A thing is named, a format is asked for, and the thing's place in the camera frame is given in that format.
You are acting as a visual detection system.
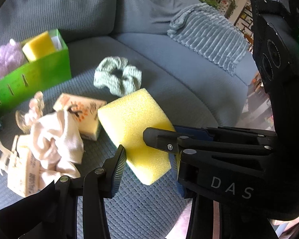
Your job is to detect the wooden shelf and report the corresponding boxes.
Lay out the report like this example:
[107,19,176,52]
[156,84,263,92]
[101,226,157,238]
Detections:
[235,2,255,53]

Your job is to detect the white hair claw clip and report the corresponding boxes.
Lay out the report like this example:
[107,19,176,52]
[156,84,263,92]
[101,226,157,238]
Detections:
[0,126,18,178]

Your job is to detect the purple mesh bath loofah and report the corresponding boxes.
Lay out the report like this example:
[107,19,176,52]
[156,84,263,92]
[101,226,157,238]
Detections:
[0,38,26,87]

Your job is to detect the pink clear hair claw clip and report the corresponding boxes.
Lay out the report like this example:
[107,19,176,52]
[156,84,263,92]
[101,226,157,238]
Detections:
[15,91,44,133]

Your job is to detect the yellow sponge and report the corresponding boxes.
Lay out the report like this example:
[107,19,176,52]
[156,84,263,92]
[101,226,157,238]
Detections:
[97,88,178,186]
[22,31,59,62]

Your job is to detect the green houseplant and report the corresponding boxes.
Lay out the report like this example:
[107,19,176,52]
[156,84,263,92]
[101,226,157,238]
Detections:
[194,0,238,18]

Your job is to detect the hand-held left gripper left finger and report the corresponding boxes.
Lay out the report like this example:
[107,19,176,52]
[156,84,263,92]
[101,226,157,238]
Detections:
[55,144,127,239]

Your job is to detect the cream cloth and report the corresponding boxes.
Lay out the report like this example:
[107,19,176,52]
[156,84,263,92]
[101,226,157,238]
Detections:
[29,110,86,190]

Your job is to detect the cream soap box lower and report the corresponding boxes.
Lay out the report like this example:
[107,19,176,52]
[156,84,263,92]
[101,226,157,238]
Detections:
[7,134,44,198]

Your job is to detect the mint green scrunchie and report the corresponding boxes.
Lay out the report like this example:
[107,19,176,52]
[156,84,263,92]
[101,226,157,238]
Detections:
[93,56,143,97]

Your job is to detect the green cardboard box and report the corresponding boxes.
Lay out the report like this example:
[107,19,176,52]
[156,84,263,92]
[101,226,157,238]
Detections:
[0,28,72,112]

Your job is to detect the blue-grey sofa back cushion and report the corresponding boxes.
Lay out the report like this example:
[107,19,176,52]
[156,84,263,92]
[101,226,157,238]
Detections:
[0,0,120,46]
[115,0,190,37]

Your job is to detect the tree print tissue pack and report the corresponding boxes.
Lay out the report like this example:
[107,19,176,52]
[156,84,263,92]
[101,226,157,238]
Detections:
[52,93,107,141]

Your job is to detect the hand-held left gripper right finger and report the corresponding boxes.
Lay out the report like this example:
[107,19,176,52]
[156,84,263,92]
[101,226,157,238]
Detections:
[169,154,226,239]

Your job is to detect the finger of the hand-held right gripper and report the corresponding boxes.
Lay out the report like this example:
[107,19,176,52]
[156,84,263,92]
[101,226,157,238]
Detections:
[143,126,277,155]
[175,125,215,140]

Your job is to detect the ribbed blue blanket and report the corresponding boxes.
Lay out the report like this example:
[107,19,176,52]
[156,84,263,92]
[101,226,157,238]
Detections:
[167,2,250,77]

